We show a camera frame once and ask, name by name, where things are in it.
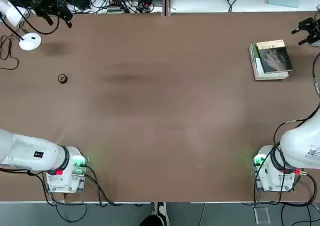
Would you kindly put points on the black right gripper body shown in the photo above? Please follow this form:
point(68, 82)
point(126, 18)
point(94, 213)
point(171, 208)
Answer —
point(311, 26)

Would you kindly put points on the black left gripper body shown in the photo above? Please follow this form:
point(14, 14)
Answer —
point(51, 4)

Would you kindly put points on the dark book with hand photo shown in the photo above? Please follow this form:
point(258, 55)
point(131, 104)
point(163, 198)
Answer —
point(275, 58)

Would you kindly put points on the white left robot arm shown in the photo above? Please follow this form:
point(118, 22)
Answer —
point(30, 150)

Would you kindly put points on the green and white book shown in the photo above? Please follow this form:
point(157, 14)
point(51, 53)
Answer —
point(257, 70)

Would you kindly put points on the clear blue pen cup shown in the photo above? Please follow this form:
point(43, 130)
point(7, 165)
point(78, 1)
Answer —
point(315, 44)

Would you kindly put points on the white desk lamp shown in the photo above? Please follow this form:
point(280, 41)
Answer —
point(30, 41)

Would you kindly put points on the black tape roll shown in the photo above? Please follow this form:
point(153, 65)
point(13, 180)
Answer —
point(62, 78)

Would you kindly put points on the person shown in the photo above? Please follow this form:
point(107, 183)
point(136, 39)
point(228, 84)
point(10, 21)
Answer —
point(155, 217)

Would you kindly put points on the aluminium frame post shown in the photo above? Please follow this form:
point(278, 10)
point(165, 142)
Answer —
point(168, 0)

